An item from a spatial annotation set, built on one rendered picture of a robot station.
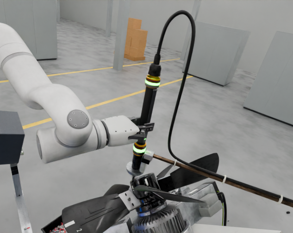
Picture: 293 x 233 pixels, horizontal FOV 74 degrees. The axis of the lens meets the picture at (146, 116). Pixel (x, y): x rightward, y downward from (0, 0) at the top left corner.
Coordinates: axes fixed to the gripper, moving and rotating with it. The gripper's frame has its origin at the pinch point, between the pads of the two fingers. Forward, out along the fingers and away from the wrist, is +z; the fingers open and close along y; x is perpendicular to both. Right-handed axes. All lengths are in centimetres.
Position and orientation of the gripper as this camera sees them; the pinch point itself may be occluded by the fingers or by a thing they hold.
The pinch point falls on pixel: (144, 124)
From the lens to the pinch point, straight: 65.4
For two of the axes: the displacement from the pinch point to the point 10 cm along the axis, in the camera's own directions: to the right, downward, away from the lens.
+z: 7.9, -1.5, 5.9
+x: 1.8, -8.7, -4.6
